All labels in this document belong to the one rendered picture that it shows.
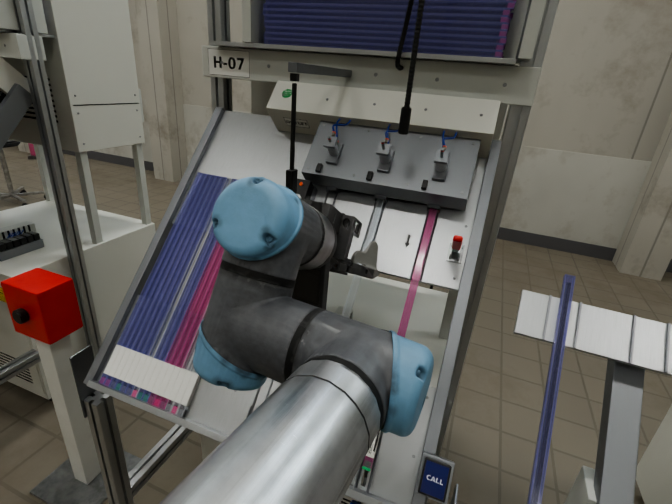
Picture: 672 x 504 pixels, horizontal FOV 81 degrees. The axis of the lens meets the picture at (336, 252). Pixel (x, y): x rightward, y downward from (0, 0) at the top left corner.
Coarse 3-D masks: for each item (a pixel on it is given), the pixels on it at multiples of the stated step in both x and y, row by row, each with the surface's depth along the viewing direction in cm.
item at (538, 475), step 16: (560, 304) 58; (560, 320) 57; (560, 336) 56; (560, 352) 56; (560, 368) 55; (544, 400) 54; (544, 416) 53; (544, 432) 52; (544, 448) 51; (544, 464) 51; (544, 480) 50; (528, 496) 50
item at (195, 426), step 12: (96, 384) 79; (120, 396) 77; (144, 408) 75; (156, 408) 74; (168, 420) 73; (180, 420) 72; (192, 420) 74; (204, 432) 71; (216, 432) 71; (348, 492) 62; (360, 492) 62
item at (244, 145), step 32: (224, 128) 99; (256, 128) 97; (224, 160) 96; (256, 160) 93; (288, 160) 91; (480, 160) 81; (320, 192) 86; (352, 192) 85; (384, 224) 80; (416, 224) 79; (448, 224) 77; (384, 256) 78; (416, 256) 76; (448, 288) 73
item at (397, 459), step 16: (112, 352) 83; (208, 384) 76; (272, 384) 73; (192, 400) 76; (208, 400) 75; (224, 400) 74; (240, 400) 74; (256, 400) 73; (432, 400) 67; (192, 416) 74; (208, 416) 74; (224, 416) 73; (240, 416) 73; (224, 432) 72; (416, 432) 65; (384, 448) 66; (400, 448) 65; (416, 448) 65; (384, 464) 65; (400, 464) 64; (416, 464) 64; (352, 480) 65; (368, 480) 64; (384, 480) 64; (400, 480) 63; (384, 496) 63; (400, 496) 63
